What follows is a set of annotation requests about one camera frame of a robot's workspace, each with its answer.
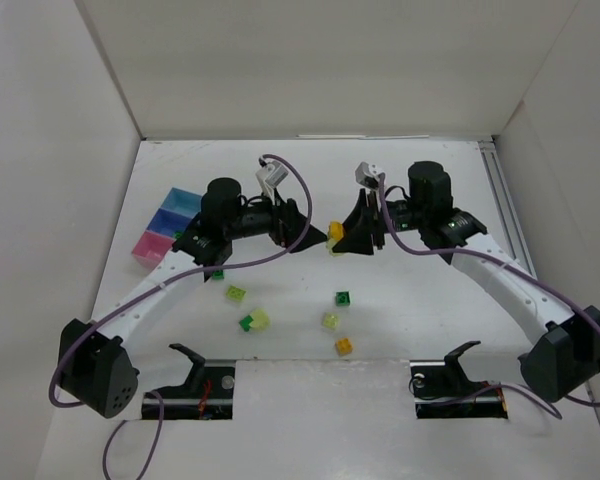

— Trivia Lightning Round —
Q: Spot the pale green curved lego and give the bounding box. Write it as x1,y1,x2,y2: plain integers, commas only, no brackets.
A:
326,239,340,256

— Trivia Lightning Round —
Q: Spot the yellow curved lego brick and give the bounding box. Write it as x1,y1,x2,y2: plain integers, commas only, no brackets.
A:
328,221,345,243

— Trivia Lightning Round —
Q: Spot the dark green square lego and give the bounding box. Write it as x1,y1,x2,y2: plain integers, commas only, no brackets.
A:
334,291,351,307

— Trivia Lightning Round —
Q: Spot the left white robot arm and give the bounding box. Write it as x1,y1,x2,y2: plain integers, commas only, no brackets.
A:
48,177,326,418

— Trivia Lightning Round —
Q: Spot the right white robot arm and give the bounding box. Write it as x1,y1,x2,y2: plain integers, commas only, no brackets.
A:
332,161,600,402

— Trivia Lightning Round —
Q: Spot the pale yellow-green square lego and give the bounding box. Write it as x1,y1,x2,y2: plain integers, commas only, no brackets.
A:
321,313,340,331

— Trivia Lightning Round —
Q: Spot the lime green flat lego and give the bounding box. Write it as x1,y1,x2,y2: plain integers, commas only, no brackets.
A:
225,285,247,303

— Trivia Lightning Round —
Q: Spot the green and pale lego pair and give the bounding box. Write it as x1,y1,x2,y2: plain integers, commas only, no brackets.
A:
239,308,270,332

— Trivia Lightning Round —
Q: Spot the pink blue sorting container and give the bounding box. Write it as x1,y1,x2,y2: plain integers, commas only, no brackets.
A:
131,188,201,269

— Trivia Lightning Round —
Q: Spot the small orange lego brick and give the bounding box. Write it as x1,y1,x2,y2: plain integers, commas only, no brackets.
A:
335,338,353,356

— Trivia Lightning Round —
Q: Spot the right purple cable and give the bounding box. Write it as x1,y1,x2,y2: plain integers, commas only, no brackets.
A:
377,172,600,421

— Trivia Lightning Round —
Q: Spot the purple cable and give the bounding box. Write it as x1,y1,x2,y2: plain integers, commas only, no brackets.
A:
377,172,600,421
47,153,315,480

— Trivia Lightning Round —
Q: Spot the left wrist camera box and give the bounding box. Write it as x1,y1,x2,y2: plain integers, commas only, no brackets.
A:
256,156,288,189

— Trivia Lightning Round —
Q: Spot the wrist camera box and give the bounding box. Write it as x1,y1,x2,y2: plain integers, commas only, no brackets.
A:
355,162,384,190
256,156,288,189

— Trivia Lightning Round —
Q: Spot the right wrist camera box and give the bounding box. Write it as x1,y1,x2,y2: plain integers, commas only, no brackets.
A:
355,162,384,190

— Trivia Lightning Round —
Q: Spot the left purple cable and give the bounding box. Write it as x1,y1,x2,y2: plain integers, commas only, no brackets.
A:
47,153,315,480

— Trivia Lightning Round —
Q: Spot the aluminium rail right side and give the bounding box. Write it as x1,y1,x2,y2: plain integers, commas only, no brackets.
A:
477,140,536,277

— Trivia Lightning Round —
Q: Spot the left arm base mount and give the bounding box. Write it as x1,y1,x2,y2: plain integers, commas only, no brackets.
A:
141,343,236,421

